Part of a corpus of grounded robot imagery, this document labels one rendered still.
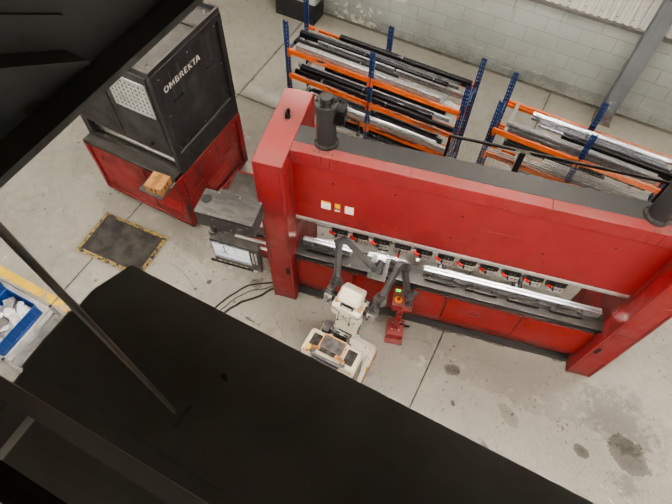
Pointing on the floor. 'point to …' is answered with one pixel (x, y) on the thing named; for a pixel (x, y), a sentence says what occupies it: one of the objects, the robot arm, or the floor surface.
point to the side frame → (623, 321)
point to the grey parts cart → (30, 331)
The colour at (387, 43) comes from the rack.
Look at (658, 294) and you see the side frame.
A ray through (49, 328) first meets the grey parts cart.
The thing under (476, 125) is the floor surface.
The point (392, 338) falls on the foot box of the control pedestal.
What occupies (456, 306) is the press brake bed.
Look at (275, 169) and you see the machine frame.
